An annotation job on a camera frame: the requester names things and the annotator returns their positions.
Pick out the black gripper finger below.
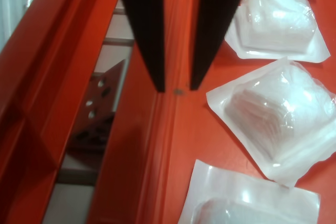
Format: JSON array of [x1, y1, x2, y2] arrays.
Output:
[[189, 0, 260, 90], [106, 0, 167, 93]]

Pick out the clear gauze bandage pack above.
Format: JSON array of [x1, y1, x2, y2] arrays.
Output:
[[177, 158, 322, 224], [205, 56, 336, 189], [224, 0, 331, 63]]

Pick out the red plastic crate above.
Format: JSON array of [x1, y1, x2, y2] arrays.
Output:
[[86, 0, 336, 224], [0, 0, 120, 224]]

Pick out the clear syringe pack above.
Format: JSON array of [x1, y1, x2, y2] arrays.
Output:
[[0, 0, 49, 49]]

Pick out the metal angle bracket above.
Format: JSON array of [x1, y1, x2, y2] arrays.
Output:
[[67, 58, 127, 151]]

